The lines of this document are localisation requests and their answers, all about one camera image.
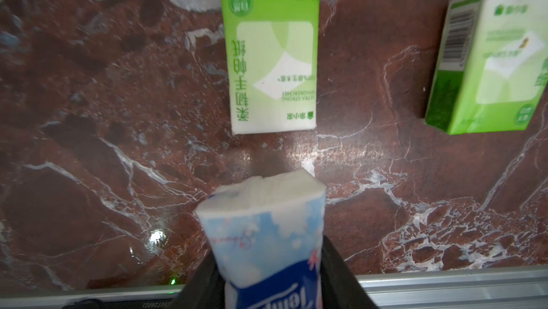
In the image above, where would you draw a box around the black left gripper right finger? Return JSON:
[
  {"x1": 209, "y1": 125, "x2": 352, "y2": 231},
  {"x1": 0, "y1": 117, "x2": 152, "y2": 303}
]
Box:
[{"x1": 320, "y1": 236, "x2": 378, "y2": 309}]

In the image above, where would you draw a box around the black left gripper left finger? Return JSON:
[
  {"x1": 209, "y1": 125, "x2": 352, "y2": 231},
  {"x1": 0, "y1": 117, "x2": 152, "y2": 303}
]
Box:
[{"x1": 168, "y1": 251, "x2": 225, "y2": 309}]

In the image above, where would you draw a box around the green tissue pack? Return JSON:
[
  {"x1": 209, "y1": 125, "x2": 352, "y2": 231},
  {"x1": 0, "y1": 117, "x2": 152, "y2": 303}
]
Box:
[
  {"x1": 221, "y1": 0, "x2": 320, "y2": 135},
  {"x1": 425, "y1": 0, "x2": 547, "y2": 135}
]

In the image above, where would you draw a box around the pink blue Tempo pack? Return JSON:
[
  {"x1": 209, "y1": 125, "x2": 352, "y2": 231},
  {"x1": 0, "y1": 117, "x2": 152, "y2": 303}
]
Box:
[{"x1": 195, "y1": 169, "x2": 327, "y2": 308}]

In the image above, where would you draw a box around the aluminium front rail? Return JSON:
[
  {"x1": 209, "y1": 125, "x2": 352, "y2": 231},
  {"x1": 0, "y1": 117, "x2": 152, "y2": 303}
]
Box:
[{"x1": 1, "y1": 266, "x2": 547, "y2": 308}]

